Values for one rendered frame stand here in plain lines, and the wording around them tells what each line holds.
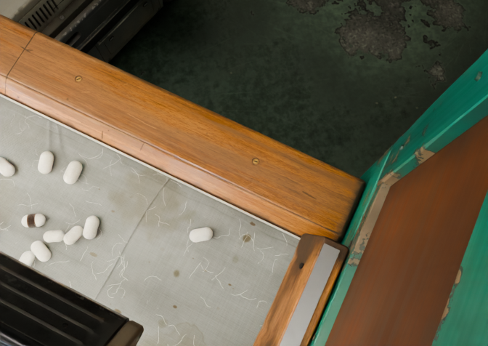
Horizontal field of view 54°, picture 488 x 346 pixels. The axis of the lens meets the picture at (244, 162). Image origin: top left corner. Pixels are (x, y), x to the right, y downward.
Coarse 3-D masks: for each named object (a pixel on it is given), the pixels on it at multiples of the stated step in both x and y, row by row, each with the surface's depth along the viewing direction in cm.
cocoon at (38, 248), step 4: (32, 244) 71; (36, 244) 71; (40, 244) 71; (44, 244) 72; (32, 248) 71; (36, 248) 71; (40, 248) 71; (44, 248) 71; (36, 252) 71; (40, 252) 71; (44, 252) 71; (48, 252) 71; (36, 256) 71; (40, 256) 71; (44, 256) 71; (48, 256) 71; (40, 260) 71; (44, 260) 71
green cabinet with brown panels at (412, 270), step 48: (480, 96) 36; (432, 144) 46; (480, 144) 35; (384, 192) 61; (432, 192) 42; (480, 192) 31; (384, 240) 51; (432, 240) 36; (480, 240) 25; (336, 288) 59; (384, 288) 43; (432, 288) 32; (480, 288) 22; (336, 336) 53; (384, 336) 37; (432, 336) 28; (480, 336) 21
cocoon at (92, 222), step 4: (92, 216) 73; (88, 220) 72; (92, 220) 72; (96, 220) 72; (88, 224) 72; (92, 224) 72; (96, 224) 72; (84, 228) 72; (88, 228) 72; (92, 228) 72; (96, 228) 72; (84, 232) 72; (88, 232) 72; (92, 232) 72; (96, 232) 72; (84, 236) 72; (88, 236) 72; (92, 236) 72
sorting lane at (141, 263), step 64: (0, 128) 78; (64, 128) 78; (0, 192) 75; (64, 192) 75; (128, 192) 75; (192, 192) 75; (64, 256) 73; (128, 256) 73; (192, 256) 73; (256, 256) 73; (192, 320) 70; (256, 320) 70
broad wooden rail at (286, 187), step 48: (0, 48) 79; (48, 48) 79; (48, 96) 77; (96, 96) 77; (144, 96) 77; (144, 144) 75; (192, 144) 74; (240, 144) 74; (240, 192) 73; (288, 192) 72; (336, 192) 72; (336, 240) 71
